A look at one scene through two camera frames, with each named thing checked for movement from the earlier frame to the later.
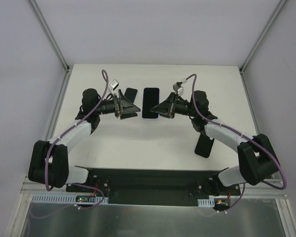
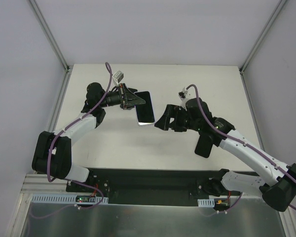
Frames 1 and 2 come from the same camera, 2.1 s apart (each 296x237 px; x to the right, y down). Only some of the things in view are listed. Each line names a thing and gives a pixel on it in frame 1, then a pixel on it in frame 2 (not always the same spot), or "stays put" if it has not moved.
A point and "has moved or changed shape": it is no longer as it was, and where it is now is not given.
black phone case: x=204 y=145 stays put
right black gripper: x=174 y=105 → x=176 y=118
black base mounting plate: x=154 y=187 stays put
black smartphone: x=151 y=98 has moved or changed shape
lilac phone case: x=150 y=119 → x=142 y=124
